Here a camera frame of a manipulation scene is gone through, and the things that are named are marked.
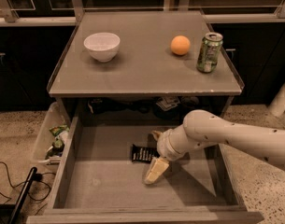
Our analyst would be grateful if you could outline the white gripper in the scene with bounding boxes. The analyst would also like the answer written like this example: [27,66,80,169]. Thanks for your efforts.
[144,130,184,185]

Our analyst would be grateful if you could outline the black rxbar chocolate bar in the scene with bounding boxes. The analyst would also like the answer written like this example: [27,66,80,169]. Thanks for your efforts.
[131,145,159,163]

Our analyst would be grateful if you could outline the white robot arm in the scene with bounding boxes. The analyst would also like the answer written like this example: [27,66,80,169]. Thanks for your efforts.
[144,109,285,185]

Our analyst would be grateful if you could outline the grey open top drawer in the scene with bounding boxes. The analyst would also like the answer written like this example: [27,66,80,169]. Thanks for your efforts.
[27,116,263,224]

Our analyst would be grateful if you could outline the grey counter cabinet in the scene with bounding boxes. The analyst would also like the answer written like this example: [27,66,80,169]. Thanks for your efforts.
[48,11,243,119]

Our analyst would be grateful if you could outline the dark items inside cabinet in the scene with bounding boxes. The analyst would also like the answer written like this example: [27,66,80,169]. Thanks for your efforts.
[87,96,200,119]

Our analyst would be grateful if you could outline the green snack bag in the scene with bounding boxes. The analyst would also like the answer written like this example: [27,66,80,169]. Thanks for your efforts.
[49,125,69,137]

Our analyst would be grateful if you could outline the orange fruit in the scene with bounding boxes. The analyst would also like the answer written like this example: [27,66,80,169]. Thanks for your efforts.
[170,35,191,56]

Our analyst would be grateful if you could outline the green soda can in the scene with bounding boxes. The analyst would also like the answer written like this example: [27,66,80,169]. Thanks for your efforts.
[196,32,223,73]

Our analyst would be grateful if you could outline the clear plastic bin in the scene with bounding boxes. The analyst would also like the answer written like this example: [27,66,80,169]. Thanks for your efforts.
[30,102,64,173]

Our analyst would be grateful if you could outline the white ceramic bowl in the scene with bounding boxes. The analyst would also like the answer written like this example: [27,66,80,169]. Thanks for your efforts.
[83,33,121,63]

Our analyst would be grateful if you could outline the black bar on floor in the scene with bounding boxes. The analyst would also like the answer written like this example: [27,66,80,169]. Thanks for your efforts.
[7,167,37,224]

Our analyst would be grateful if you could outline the black cable on floor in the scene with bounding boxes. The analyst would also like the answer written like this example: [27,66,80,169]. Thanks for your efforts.
[0,161,57,217]

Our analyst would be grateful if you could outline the white railing frame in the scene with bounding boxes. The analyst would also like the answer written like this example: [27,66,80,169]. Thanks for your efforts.
[0,0,285,26]

